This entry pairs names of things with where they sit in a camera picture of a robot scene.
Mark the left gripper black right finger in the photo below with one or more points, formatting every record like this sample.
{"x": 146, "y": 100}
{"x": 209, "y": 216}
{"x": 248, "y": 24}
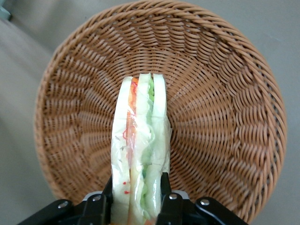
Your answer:
{"x": 171, "y": 208}

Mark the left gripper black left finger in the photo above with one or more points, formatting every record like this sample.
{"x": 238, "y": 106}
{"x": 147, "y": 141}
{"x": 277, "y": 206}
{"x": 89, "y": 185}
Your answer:
{"x": 98, "y": 208}

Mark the triangle sandwich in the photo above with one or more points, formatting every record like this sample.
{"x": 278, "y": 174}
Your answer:
{"x": 140, "y": 140}

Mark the brown round wicker basket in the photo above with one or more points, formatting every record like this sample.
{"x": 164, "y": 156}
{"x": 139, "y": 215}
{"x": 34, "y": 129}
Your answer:
{"x": 222, "y": 105}

